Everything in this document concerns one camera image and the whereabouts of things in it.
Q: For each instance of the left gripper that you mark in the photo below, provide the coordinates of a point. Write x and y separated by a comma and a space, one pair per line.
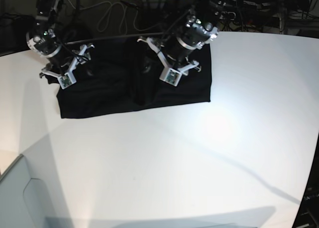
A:
184, 39

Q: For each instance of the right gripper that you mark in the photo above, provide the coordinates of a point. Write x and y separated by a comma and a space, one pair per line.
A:
62, 60

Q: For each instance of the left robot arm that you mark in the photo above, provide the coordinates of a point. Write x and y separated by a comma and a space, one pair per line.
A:
205, 10

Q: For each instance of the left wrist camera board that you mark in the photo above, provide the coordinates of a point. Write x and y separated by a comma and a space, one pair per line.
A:
170, 76

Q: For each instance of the black T-shirt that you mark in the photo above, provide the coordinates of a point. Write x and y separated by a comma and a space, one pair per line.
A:
123, 76

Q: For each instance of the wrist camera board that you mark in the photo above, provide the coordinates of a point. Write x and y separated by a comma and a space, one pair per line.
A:
170, 76
66, 80

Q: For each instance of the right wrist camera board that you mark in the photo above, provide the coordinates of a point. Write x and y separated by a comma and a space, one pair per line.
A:
66, 80

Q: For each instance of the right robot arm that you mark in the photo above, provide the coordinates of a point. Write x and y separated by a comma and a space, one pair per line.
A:
47, 17

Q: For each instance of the black power strip red switch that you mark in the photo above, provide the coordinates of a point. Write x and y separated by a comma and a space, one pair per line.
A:
228, 15

